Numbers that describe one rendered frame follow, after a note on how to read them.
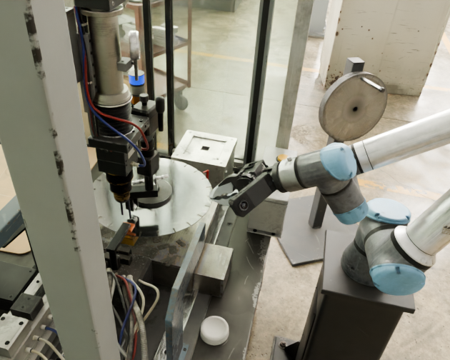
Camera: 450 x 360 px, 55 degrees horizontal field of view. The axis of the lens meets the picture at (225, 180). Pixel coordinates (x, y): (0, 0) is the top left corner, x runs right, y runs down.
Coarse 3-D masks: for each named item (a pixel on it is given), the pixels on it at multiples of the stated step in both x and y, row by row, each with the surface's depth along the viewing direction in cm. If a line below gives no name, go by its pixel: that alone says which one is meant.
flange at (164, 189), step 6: (156, 180) 119; (162, 180) 119; (162, 186) 117; (168, 186) 117; (162, 192) 115; (168, 192) 115; (144, 198) 112; (150, 198) 112; (156, 198) 113; (162, 198) 113; (168, 198) 114; (144, 204) 111; (150, 204) 111; (156, 204) 112
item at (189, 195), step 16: (176, 176) 122; (192, 176) 123; (96, 192) 115; (176, 192) 117; (192, 192) 117; (208, 192) 118; (96, 208) 110; (112, 208) 110; (144, 208) 111; (160, 208) 111; (176, 208) 112; (192, 208) 112; (208, 208) 112; (112, 224) 105; (144, 224) 106; (160, 224) 106; (176, 224) 107; (192, 224) 107
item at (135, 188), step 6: (144, 180) 103; (150, 180) 103; (132, 186) 105; (138, 186) 105; (144, 186) 106; (150, 186) 104; (156, 186) 106; (132, 192) 104; (138, 192) 104; (144, 192) 104; (150, 192) 105; (156, 192) 105; (132, 198) 105; (138, 198) 105; (126, 204) 106; (132, 204) 105; (138, 204) 108; (132, 210) 107
